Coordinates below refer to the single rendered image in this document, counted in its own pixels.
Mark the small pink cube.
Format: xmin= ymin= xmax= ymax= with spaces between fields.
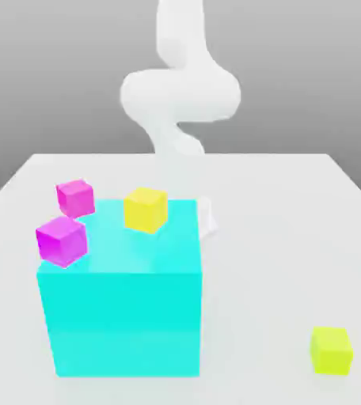
xmin=55 ymin=179 xmax=97 ymax=219

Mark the small magenta cube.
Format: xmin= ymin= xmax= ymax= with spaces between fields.
xmin=35 ymin=215 xmax=89 ymax=269

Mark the small lime yellow cube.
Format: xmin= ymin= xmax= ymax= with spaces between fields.
xmin=309 ymin=326 xmax=355 ymax=377

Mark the large cyan box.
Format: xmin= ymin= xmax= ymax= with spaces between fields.
xmin=36 ymin=198 xmax=203 ymax=379

